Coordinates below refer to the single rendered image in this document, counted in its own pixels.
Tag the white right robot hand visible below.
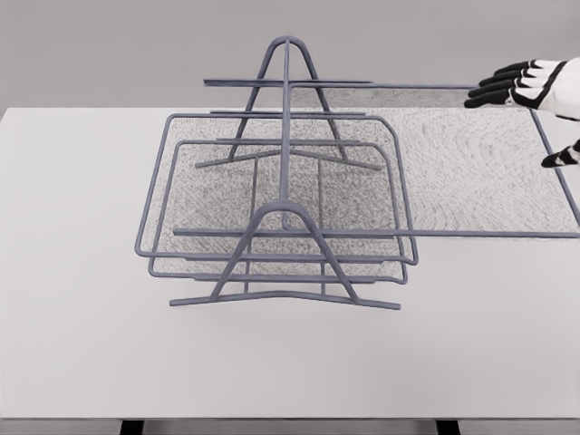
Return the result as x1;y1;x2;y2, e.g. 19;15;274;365
463;57;580;170

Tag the large grey mesh folder tray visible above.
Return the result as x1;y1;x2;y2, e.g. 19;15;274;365
287;81;580;240

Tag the grey wire rack frame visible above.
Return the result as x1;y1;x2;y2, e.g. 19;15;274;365
169;35;402;313

